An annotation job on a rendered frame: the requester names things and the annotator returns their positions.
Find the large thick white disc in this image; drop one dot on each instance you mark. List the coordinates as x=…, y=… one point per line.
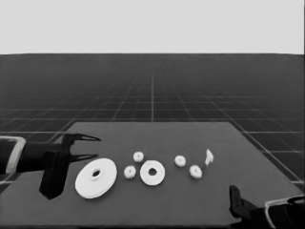
x=85, y=183

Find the small white toothed gear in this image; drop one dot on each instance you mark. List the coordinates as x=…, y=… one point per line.
x=199, y=172
x=126, y=172
x=183, y=161
x=141, y=157

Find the small white T-shaped piece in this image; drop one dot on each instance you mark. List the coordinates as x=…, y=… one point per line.
x=208, y=158

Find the white round carrier with pins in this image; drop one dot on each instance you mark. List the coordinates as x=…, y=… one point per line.
x=158, y=178

